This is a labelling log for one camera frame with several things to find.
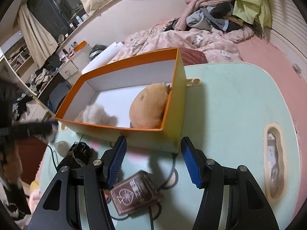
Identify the orange cardboard box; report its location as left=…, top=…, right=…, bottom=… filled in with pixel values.
left=55, top=48, right=187, bottom=153

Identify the red pillow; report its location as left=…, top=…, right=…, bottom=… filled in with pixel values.
left=179, top=48, right=208, bottom=66

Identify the tan potato plush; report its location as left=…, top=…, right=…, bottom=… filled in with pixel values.
left=129, top=83, right=171, bottom=129

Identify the white fluffy plush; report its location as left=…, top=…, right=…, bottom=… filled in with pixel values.
left=74, top=103, right=118, bottom=126

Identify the white bedside cabinet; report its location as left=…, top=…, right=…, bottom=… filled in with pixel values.
left=59, top=49, right=91, bottom=85

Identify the small orange box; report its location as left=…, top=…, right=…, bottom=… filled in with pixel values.
left=73, top=40, right=87, bottom=52

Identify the pink floral quilt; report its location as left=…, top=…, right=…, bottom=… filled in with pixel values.
left=110, top=22, right=254, bottom=63

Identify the green hanging garment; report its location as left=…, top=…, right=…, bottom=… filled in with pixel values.
left=233, top=0, right=272, bottom=28

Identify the white paper roll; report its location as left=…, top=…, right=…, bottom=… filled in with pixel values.
left=81, top=42, right=124, bottom=75

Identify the pile of clothes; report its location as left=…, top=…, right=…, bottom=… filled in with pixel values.
left=166, top=0, right=243, bottom=33

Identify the brown card box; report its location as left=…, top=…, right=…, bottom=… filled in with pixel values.
left=110, top=170, right=163, bottom=216

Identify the black cloth pouch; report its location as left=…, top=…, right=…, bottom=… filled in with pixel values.
left=56, top=142, right=92, bottom=171

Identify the black cable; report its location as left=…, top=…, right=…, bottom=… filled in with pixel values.
left=46, top=133, right=180, bottom=230

